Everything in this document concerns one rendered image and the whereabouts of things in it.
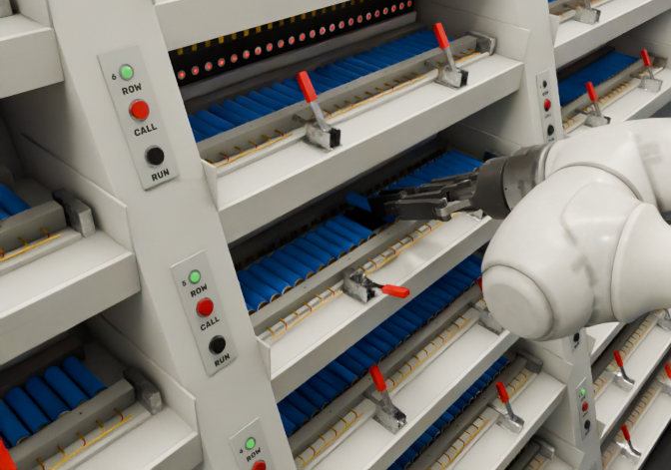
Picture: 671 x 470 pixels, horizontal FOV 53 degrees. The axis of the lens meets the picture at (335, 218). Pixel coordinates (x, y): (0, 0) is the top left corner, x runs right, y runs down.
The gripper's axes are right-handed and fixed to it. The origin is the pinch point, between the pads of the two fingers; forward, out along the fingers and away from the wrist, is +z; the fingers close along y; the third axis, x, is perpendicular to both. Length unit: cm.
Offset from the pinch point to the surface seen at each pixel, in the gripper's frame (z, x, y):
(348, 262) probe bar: -0.2, 3.7, 11.9
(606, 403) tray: 8, 67, -49
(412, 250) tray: -1.1, 7.1, 1.1
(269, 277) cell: 4.8, 1.3, 20.8
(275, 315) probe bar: -0.1, 4.1, 25.2
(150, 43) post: -10.1, -27.8, 32.6
